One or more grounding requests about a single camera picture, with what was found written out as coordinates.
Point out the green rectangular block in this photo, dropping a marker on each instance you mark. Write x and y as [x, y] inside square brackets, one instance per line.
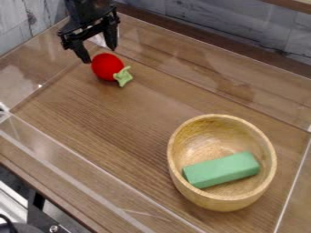
[220, 170]

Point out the clear acrylic enclosure walls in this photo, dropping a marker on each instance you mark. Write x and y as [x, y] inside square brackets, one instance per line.
[85, 140]

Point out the clear acrylic corner bracket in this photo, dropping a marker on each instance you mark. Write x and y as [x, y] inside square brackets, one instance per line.
[96, 38]

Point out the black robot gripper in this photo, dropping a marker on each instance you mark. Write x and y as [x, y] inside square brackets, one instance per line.
[88, 17]

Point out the wooden bowl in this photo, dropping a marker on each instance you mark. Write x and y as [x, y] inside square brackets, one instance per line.
[212, 136]

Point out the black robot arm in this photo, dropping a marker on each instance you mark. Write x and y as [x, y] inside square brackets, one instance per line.
[88, 2]

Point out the black metal table frame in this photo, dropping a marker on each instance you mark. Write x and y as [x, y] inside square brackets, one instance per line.
[45, 216]

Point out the red plush fruit green stem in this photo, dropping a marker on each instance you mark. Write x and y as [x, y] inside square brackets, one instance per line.
[109, 69]

